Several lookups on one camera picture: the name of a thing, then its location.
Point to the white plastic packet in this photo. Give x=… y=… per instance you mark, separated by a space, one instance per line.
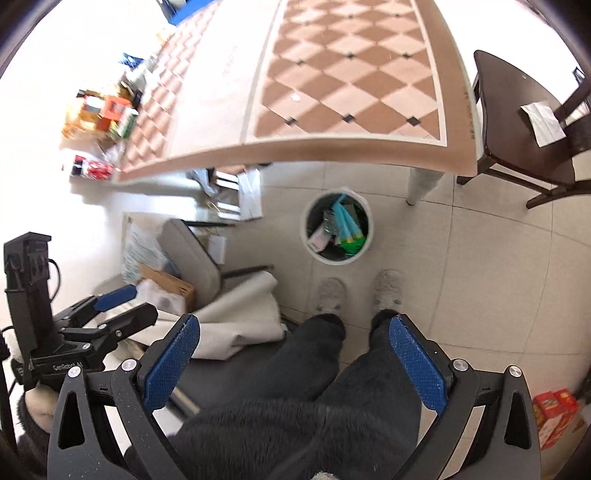
x=249 y=194

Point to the white table leg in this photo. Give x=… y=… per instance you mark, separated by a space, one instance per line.
x=420 y=184

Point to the white plastic bag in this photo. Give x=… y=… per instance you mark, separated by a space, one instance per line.
x=159 y=297

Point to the off-white cloth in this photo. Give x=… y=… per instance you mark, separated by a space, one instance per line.
x=244 y=314

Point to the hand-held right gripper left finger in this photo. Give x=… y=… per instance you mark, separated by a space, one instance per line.
x=175 y=360

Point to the red black and white box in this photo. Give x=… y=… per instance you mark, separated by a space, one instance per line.
x=78 y=165

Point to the small green and white box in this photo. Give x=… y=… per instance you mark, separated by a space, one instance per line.
x=124 y=124

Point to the teal and green rice bag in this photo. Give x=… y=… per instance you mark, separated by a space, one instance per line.
x=345 y=221

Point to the printed white and blue bag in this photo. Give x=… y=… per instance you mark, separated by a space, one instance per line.
x=143 y=251

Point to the grey fluffy slipper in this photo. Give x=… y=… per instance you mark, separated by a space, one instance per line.
x=330 y=295
x=388 y=288

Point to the dark wooden chair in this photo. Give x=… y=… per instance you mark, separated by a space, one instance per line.
x=508 y=115

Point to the grey padded chair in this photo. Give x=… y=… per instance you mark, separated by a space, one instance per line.
x=194 y=258

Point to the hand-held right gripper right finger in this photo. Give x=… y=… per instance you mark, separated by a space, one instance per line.
x=415 y=364

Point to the tiled pattern table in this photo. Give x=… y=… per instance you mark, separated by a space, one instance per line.
x=217 y=115

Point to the white folded paper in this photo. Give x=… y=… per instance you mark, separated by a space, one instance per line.
x=545 y=122

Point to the red snack box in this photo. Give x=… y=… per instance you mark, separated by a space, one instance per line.
x=547 y=420
x=569 y=404

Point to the person's leg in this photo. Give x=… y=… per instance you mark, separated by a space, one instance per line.
x=369 y=378
x=277 y=369

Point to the orange box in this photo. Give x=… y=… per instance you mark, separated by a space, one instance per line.
x=113 y=107

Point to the blue board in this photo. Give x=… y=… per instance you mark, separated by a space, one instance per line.
x=191 y=11

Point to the yellow plastic bag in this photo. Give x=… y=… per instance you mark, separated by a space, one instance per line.
x=78 y=122

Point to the white round trash bin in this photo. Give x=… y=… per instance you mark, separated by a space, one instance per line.
x=337 y=260

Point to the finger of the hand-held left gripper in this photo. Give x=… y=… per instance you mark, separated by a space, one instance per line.
x=134 y=321
x=115 y=295

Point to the person's right leg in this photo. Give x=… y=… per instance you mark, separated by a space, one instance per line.
x=369 y=378

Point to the person's left leg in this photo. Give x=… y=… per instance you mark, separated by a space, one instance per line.
x=277 y=369

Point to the brown cardboard box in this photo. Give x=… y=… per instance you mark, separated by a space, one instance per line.
x=178 y=286

